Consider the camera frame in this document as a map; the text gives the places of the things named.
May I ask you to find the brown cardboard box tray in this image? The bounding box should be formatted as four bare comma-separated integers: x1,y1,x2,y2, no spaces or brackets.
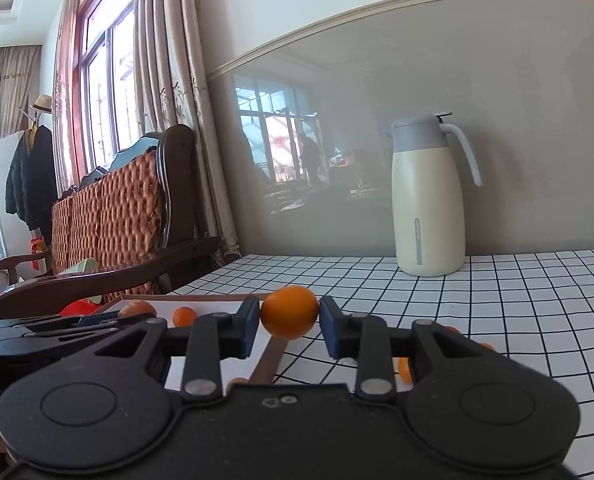
94,291,288,387

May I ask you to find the black coat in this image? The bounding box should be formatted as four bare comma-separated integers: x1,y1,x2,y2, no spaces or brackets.
4,124,58,232

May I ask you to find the white checkered tablecloth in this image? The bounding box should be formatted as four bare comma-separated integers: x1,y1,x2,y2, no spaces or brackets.
169,247,594,480

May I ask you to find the dark wooden sofa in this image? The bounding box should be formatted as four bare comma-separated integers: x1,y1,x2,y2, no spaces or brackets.
0,124,224,322

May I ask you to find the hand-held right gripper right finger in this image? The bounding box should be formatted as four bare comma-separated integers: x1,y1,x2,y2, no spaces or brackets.
318,294,503,402

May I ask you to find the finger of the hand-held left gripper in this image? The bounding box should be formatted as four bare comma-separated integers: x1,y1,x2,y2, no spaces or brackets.
0,322,138,359
24,312,157,334

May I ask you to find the red hanging item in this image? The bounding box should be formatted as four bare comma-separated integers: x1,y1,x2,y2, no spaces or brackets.
30,232,48,274

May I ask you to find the beige side curtain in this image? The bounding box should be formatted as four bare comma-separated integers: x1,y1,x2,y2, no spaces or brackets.
52,0,86,202

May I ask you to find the white upright board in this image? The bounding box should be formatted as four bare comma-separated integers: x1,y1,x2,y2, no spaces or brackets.
0,130,28,262

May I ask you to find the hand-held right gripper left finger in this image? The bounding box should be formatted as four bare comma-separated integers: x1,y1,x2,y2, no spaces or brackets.
96,296,263,404

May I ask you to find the orange woven seat cushion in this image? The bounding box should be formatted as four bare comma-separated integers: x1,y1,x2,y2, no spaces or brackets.
51,152,166,302

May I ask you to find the cream thermos jug grey lid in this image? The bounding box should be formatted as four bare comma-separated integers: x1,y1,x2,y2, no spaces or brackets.
381,112,484,278

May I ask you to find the green cup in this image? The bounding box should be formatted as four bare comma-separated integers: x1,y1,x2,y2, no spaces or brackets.
57,257,100,279

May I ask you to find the beige far curtain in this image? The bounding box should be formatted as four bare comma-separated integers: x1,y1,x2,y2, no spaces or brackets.
0,45,44,171

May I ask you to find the red-framed window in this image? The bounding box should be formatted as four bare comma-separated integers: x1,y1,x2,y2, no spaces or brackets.
76,0,144,177

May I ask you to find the beige patterned curtain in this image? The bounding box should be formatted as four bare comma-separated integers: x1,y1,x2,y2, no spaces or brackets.
133,0,242,262

